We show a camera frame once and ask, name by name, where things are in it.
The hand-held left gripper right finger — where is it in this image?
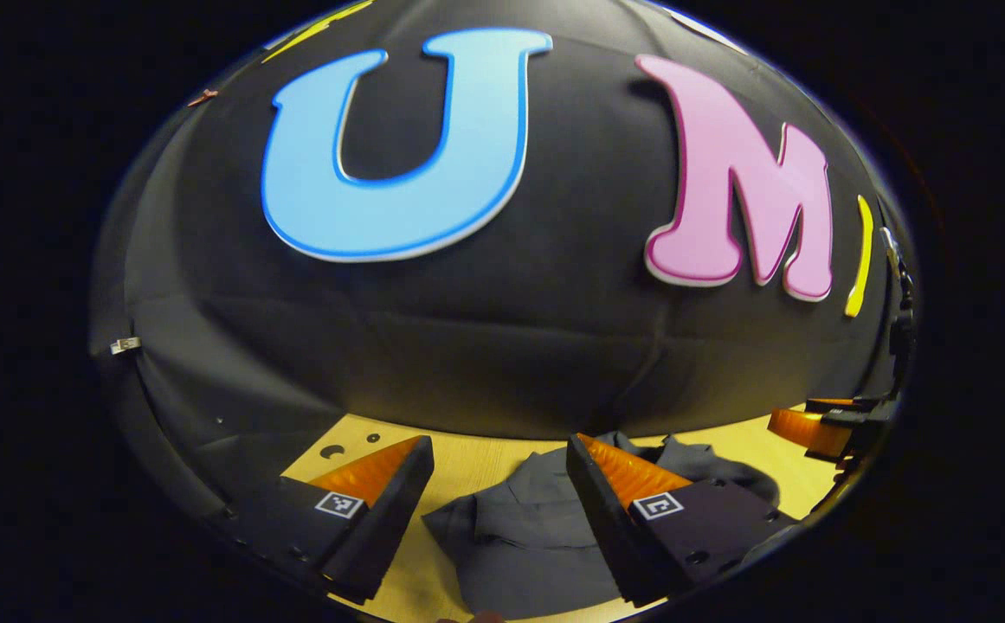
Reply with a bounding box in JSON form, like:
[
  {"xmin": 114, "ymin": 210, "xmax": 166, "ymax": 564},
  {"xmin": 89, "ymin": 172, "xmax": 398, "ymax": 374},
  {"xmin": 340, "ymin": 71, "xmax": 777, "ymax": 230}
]
[{"xmin": 565, "ymin": 433, "xmax": 799, "ymax": 608}]

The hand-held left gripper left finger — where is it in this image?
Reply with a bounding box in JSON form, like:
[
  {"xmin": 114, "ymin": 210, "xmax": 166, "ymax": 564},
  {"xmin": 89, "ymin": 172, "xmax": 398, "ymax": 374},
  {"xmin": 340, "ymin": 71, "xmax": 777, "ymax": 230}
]
[{"xmin": 208, "ymin": 435, "xmax": 435, "ymax": 605}]

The grey long-sleeved shirt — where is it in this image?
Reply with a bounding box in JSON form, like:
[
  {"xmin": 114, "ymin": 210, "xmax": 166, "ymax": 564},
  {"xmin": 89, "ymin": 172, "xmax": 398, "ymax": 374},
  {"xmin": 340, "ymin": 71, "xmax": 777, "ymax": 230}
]
[{"xmin": 422, "ymin": 431, "xmax": 782, "ymax": 620}]

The black backdrop cloth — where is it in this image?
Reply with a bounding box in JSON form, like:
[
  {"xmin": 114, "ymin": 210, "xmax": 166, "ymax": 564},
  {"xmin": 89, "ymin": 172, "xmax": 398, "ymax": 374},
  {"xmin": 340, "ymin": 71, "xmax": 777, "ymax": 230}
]
[{"xmin": 89, "ymin": 0, "xmax": 912, "ymax": 520}]

